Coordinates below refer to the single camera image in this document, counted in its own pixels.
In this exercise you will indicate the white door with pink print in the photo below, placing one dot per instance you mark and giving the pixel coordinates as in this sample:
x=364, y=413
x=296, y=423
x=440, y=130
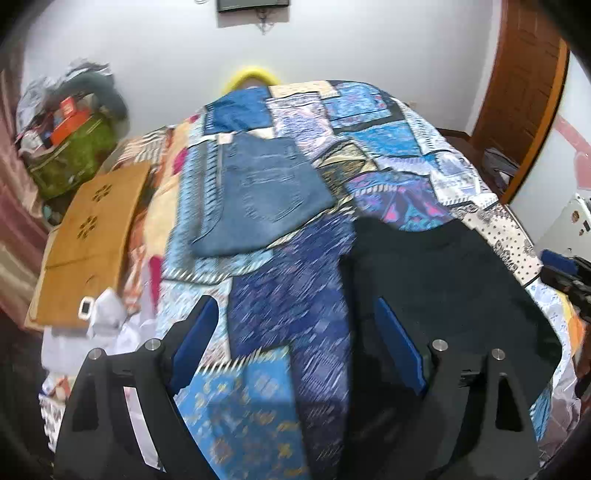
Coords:
x=575, y=138

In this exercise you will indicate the small white square object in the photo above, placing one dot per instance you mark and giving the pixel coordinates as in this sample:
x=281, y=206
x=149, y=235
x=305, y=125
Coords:
x=86, y=307

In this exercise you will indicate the grey clothes heap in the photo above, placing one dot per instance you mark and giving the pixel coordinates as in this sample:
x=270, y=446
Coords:
x=501, y=166

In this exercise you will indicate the floral bed sheet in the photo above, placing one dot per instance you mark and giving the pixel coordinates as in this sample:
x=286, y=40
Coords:
x=157, y=194

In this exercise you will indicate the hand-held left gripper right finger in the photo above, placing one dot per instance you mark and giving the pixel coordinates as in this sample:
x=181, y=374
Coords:
x=397, y=341

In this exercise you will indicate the small black wall monitor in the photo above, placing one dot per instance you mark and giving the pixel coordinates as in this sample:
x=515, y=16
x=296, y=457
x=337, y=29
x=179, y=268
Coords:
x=251, y=4

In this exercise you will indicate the black pants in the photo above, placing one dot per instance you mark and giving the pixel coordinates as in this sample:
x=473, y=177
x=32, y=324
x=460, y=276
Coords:
x=438, y=277

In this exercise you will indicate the blue patchwork blanket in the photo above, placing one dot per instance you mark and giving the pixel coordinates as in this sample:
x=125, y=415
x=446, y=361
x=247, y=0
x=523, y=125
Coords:
x=286, y=286

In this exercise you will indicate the white cloth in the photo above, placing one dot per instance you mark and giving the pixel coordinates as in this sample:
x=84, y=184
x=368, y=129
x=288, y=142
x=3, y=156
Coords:
x=111, y=318

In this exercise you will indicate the green bag with clutter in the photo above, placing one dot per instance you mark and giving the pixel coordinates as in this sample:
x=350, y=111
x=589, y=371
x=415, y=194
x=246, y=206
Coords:
x=41, y=92

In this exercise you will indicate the pink striped curtain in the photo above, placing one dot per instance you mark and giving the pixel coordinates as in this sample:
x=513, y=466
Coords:
x=14, y=207

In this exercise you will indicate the wooden lap desk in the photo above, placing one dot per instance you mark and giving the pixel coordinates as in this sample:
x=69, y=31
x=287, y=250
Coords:
x=87, y=230

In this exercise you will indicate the orange box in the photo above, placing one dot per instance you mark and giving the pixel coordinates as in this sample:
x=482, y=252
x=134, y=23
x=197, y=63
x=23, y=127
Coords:
x=69, y=124

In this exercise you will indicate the folded blue jeans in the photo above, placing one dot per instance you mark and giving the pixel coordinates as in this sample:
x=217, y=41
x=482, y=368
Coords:
x=263, y=194

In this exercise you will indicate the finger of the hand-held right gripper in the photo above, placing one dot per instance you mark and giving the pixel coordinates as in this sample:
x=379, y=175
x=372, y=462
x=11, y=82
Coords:
x=572, y=284
x=556, y=259

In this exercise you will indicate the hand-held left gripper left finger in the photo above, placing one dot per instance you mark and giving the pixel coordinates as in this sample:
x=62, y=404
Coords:
x=194, y=341

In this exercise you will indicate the wooden door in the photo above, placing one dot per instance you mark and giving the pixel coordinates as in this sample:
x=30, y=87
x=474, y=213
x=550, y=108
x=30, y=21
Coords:
x=521, y=92

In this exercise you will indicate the grey long pillow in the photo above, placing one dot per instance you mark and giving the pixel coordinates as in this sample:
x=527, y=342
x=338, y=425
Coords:
x=99, y=87

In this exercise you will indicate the yellow foam tube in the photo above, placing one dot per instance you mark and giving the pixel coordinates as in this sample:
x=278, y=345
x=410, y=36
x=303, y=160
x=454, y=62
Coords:
x=251, y=74

